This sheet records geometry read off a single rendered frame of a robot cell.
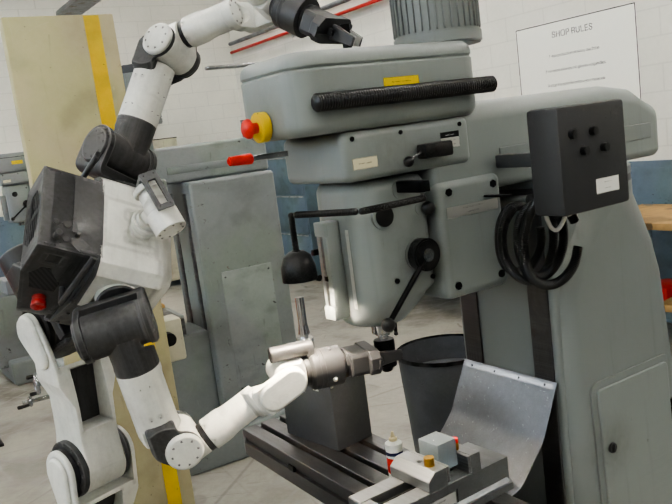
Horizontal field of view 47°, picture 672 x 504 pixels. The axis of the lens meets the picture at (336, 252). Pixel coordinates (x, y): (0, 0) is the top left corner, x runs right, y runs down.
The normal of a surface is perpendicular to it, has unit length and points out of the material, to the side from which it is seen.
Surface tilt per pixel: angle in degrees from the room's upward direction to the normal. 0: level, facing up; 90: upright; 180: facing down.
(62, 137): 90
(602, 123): 90
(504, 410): 63
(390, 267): 90
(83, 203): 58
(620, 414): 88
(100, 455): 81
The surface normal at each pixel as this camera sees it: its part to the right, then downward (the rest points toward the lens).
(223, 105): 0.55, 0.06
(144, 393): 0.35, 0.22
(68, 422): -0.62, 0.20
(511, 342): -0.83, 0.19
